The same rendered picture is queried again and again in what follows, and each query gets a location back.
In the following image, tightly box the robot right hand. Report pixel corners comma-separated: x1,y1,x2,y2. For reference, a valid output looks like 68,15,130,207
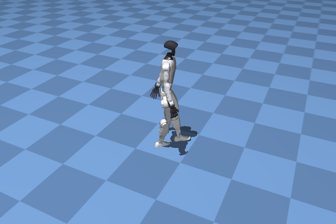
168,103,179,118

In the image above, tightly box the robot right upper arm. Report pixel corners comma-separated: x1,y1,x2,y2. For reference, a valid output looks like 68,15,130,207
162,62,172,88

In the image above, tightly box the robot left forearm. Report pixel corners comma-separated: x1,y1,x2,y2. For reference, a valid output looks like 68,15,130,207
156,73,161,87

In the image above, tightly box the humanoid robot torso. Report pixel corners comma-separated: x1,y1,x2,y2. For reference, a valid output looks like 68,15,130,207
160,56,176,100

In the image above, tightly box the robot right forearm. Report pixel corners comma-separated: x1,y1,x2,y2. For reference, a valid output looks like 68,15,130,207
164,84,174,106

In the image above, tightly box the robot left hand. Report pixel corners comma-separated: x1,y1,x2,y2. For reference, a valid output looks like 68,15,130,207
150,82,160,99

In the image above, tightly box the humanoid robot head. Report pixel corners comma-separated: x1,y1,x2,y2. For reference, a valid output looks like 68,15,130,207
164,40,178,60

